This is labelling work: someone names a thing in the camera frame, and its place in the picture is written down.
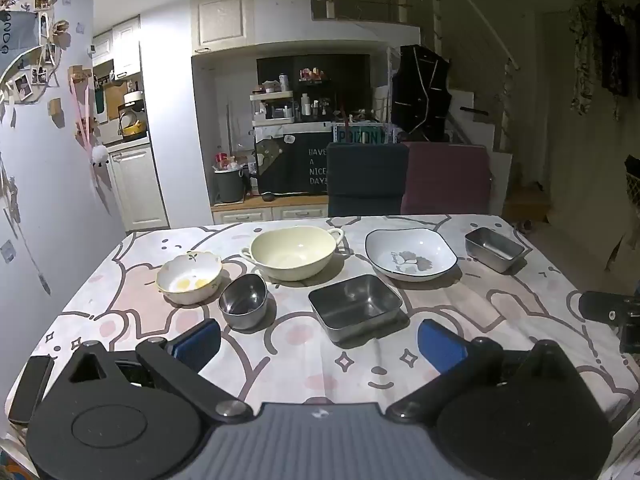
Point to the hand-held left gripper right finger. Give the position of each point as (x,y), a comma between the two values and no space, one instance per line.
(440,345)

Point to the maroon chair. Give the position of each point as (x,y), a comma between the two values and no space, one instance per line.
(447,180)

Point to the teal oven mitt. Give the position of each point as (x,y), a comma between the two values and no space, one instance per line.
(100,101)

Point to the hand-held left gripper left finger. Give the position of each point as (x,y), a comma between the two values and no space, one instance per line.
(200,342)

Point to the square steel container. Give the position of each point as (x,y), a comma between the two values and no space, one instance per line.
(356,305)

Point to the hanging floral clothing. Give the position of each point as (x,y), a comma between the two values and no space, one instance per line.
(600,45)

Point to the white plush toy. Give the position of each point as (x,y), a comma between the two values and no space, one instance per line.
(100,155)

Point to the black wall panel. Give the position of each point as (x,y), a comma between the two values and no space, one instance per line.
(350,75)

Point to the wall photo decoration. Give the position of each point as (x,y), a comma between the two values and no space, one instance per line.
(30,60)

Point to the white upper cabinet door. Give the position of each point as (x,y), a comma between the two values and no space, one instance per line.
(222,17)

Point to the black lettered cabinet curtain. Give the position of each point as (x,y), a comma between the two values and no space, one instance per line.
(295,165)

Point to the black computer mouse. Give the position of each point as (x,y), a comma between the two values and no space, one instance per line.
(268,197)

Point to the oval steel bowl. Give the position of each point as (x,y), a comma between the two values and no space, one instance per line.
(243,300)

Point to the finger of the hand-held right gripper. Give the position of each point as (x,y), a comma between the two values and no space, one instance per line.
(600,306)

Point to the black phone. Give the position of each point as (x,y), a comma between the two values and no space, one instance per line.
(30,390)

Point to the white kitchen cabinet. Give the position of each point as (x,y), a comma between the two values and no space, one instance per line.
(137,187)

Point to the bear-print tablecloth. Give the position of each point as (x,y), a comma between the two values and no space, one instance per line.
(300,375)

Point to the stair railing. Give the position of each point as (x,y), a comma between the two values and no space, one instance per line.
(480,25)

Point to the white shelf rack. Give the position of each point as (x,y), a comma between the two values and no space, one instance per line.
(272,107)

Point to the small rectangular steel container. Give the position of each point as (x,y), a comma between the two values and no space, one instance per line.
(492,247)

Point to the yellow pot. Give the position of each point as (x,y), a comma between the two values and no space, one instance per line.
(134,129)

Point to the grey trash bin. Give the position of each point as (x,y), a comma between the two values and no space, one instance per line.
(229,187)

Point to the net basket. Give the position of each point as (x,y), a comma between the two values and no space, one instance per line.
(634,180)

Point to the green crate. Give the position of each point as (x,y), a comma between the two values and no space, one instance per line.
(357,135)

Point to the dark blue chair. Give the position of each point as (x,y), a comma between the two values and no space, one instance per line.
(367,180)

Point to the small floral yellow-lined bowl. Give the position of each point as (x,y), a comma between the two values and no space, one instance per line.
(189,280)

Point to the white blue-rimmed square plate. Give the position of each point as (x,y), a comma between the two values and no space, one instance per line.
(410,255)

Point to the black white-trimmed vest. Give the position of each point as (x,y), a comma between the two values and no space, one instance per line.
(420,95)

